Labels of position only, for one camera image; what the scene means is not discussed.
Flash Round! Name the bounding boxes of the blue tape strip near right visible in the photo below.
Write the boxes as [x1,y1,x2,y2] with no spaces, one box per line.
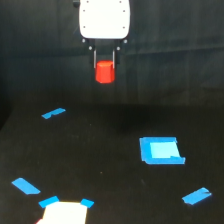
[182,187,212,205]

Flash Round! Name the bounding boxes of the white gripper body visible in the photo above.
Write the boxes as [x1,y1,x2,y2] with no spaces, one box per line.
[73,0,131,51]

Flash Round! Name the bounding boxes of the light blue taped paper square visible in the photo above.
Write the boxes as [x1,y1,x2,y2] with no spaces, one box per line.
[139,137,185,165]

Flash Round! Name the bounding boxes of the blue tape strip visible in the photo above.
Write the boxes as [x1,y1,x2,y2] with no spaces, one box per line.
[182,187,212,205]
[41,108,66,119]
[12,178,40,195]

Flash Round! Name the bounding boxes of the blue tape strip far left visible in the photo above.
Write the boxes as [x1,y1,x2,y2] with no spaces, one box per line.
[41,108,66,119]

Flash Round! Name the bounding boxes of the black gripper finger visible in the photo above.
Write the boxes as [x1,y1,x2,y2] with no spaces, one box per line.
[93,49,97,69]
[112,49,116,69]

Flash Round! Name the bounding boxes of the blue tape on paper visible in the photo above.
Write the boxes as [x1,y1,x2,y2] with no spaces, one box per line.
[38,196,59,208]
[80,199,94,208]

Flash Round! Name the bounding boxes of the blue tape strip near left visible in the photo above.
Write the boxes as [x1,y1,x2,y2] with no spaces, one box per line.
[12,178,40,195]

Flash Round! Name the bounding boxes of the red hexagonal block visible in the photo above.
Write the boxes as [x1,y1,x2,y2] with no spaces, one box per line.
[95,60,115,84]

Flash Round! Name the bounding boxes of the white paper sheet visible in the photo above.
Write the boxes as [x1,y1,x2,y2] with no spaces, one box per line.
[36,202,87,224]

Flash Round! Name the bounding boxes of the blue tape on paper left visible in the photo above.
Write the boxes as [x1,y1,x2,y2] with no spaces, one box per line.
[38,196,59,208]

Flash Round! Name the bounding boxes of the blue tape on paper right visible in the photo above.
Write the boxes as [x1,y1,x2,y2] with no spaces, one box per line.
[80,199,94,208]

